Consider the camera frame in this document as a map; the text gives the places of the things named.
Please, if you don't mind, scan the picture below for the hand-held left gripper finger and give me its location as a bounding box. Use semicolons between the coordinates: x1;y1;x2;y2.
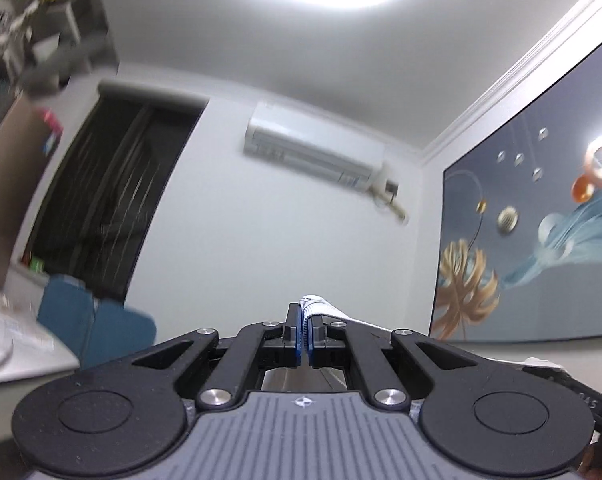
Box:
305;313;482;409
121;303;308;410

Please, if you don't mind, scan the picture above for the wall picture with leaves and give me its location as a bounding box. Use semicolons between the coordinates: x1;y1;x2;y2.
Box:
428;25;602;345

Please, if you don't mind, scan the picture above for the brown cardboard box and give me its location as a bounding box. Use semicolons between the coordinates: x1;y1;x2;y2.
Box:
0;94;65;292

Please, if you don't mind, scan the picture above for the air conditioner pipe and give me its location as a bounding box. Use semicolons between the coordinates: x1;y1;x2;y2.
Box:
368;164;412;226

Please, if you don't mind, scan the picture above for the blue chair cushion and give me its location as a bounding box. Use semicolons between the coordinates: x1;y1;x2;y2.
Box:
36;273;158;370

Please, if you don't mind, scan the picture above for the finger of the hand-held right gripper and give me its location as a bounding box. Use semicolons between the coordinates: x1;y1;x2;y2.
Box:
523;364;602;442

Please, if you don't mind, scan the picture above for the pink packet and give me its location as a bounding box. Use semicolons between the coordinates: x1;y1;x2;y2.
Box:
38;108;65;137

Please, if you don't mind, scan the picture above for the dark window curtain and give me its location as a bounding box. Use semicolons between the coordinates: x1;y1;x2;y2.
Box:
23;82;210;307

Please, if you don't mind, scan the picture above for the white air conditioner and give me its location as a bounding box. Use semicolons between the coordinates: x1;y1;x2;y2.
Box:
243;100;387;191

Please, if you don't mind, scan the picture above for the cluttered dark shelf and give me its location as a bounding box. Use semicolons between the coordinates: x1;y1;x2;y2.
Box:
0;0;119;98

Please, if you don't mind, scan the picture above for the white garment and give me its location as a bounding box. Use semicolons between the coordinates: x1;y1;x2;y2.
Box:
299;295;398;337

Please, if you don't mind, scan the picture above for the white table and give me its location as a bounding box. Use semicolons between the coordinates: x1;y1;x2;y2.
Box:
0;264;80;387

